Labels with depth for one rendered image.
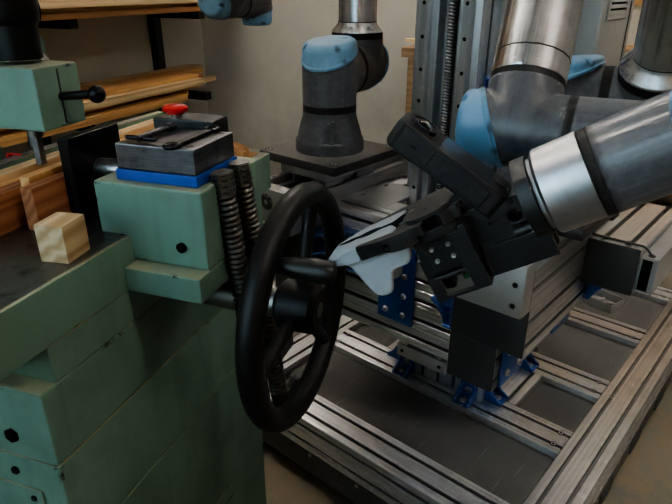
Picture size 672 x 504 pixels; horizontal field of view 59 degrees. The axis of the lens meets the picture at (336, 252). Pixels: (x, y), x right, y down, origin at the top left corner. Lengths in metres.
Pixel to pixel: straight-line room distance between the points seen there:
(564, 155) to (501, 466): 0.98
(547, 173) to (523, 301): 0.46
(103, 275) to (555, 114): 0.48
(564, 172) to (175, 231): 0.39
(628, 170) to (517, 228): 0.10
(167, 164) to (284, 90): 3.76
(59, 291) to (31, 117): 0.23
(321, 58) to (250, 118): 3.36
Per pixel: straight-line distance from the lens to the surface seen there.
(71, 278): 0.63
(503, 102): 0.61
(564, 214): 0.50
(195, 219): 0.63
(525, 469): 1.40
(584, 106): 0.60
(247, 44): 4.51
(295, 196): 0.62
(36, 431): 0.67
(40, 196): 0.73
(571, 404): 1.61
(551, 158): 0.50
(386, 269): 0.56
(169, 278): 0.66
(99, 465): 0.74
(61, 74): 0.77
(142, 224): 0.67
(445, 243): 0.53
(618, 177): 0.49
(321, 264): 0.56
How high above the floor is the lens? 1.15
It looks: 25 degrees down
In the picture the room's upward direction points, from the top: straight up
